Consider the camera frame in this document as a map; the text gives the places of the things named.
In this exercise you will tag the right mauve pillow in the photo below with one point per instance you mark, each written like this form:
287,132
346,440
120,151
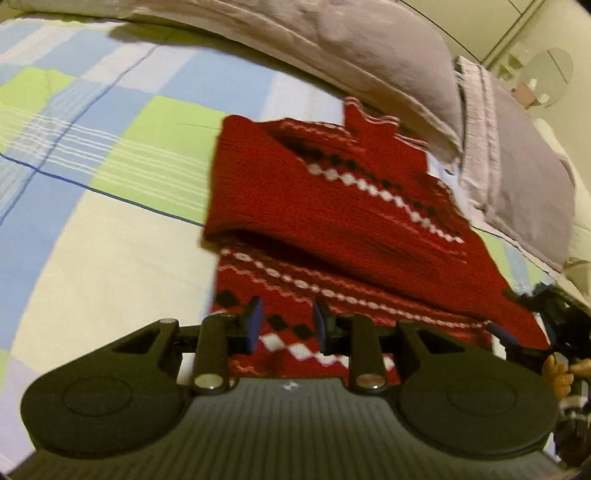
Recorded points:
517,186

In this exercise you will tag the mauve pillow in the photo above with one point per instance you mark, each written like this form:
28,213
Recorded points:
381,52
517,186

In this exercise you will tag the oval mirror shelf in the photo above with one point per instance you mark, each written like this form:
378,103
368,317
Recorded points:
537,79

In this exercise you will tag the cream wardrobe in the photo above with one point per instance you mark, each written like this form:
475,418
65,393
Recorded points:
477,29

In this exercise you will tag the checkered bed sheet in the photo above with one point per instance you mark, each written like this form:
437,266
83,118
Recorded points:
107,135

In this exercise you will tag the red knitted patterned sweater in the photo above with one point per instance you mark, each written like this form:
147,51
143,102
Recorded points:
350,213

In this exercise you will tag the person right hand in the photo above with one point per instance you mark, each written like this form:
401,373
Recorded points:
560,377

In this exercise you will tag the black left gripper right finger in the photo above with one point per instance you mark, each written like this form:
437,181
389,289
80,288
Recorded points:
355,337

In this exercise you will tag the left mauve pillow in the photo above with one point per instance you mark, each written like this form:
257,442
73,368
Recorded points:
381,52

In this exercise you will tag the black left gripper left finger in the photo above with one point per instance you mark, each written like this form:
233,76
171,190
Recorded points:
221,336

